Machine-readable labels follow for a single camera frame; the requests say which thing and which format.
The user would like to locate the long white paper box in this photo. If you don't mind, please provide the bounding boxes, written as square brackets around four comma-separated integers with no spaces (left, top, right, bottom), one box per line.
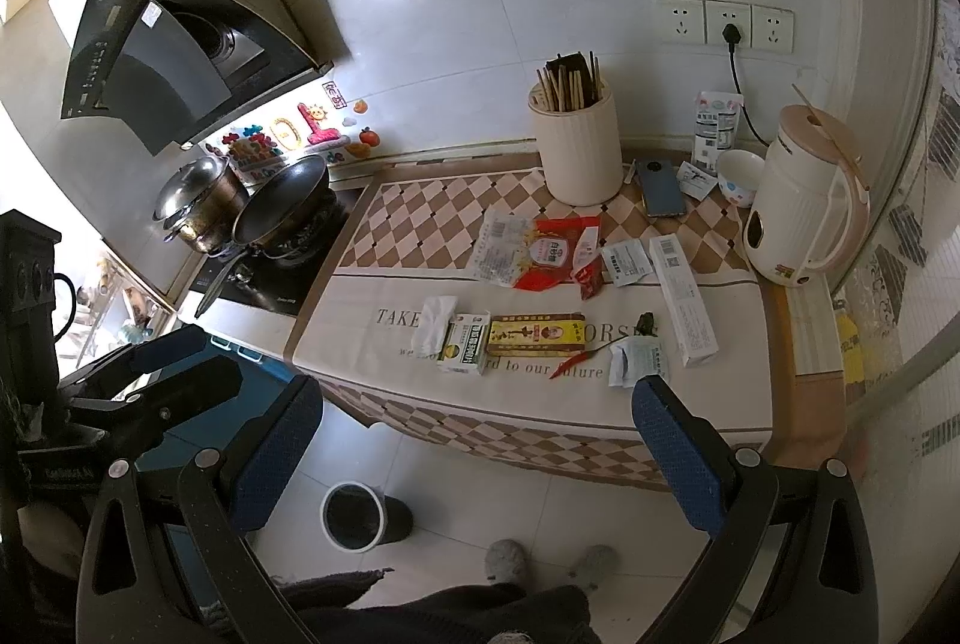
[647,234,719,366]

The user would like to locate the blue kitchen cabinets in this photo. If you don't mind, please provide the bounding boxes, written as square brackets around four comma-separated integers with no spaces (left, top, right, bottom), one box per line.
[137,341,304,538]

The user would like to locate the white round trash bin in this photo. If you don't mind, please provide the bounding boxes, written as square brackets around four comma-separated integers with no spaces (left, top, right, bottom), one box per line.
[319,482,413,553]

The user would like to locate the white printed packet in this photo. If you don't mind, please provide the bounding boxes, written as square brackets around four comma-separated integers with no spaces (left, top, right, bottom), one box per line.
[608,335,669,389]

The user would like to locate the right grey slipper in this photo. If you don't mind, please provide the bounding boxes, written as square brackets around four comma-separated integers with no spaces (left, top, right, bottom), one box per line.
[566,545,620,595]

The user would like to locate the grey slipper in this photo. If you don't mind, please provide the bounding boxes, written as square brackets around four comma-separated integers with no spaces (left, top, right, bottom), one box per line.
[485,538,530,589]
[566,545,620,595]

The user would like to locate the steel pot with lid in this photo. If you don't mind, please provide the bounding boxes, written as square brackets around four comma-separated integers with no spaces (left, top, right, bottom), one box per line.
[153,155,249,256]

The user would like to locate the dark small scrap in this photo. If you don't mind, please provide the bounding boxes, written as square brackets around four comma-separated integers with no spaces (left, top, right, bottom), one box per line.
[635,311,656,337]

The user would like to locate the person's dark trouser legs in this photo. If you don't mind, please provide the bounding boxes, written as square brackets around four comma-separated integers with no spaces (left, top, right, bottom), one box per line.
[281,569,599,642]

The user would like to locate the red chili pepper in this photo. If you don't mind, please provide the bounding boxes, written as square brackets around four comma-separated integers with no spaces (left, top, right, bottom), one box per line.
[550,341,615,380]

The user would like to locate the black frying pan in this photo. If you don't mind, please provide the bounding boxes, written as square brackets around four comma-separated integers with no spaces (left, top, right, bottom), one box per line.
[194,157,338,318]

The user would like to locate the left grey slipper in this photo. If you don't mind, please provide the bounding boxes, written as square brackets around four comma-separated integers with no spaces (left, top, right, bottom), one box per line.
[485,538,530,589]

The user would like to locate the yellow red flat box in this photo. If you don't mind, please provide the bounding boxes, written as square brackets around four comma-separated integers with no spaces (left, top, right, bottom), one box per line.
[487,312,586,358]

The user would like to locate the white sachet packet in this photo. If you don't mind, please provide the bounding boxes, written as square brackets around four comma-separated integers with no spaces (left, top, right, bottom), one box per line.
[601,238,654,287]

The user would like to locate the small red sachet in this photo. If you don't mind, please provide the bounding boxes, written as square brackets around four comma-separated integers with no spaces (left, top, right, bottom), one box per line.
[571,225,604,300]

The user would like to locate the crumpled white tissue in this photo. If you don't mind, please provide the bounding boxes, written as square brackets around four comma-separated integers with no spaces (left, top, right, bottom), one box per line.
[412,296,457,358]

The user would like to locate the green white small box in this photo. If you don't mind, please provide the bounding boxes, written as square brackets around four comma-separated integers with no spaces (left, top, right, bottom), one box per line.
[438,312,491,374]

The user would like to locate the red snack wrapper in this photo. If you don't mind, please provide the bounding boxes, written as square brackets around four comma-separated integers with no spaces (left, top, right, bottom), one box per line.
[514,215,601,291]

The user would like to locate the blue smartphone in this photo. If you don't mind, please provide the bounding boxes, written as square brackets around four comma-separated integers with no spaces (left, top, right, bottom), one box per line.
[638,160,686,218]

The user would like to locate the clear printed plastic wrapper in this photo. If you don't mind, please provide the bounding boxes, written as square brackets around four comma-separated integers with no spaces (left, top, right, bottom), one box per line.
[467,209,535,288]

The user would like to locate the small white paper packet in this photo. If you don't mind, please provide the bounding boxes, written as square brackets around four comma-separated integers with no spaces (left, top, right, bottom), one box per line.
[677,162,718,202]

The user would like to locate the black range hood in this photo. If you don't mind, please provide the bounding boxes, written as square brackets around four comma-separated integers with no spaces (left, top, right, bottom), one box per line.
[60,0,332,155]

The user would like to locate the white ceramic bowl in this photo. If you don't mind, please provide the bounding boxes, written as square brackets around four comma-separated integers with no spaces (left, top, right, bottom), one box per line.
[716,149,765,209]

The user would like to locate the white electric kettle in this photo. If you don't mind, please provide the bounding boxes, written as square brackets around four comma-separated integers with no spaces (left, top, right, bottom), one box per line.
[742,105,871,287]

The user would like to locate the cream chopstick holder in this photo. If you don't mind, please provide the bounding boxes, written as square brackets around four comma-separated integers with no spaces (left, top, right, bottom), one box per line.
[527,84,625,207]

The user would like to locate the white milk carton bag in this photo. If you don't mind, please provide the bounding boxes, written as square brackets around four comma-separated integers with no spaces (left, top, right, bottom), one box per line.
[692,92,743,174]

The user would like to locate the black plug and cable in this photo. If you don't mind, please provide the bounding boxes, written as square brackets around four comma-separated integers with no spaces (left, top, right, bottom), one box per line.
[721,22,773,148]

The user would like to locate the white wall socket strip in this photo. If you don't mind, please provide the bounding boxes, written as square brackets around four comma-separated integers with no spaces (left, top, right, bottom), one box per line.
[652,0,796,55]

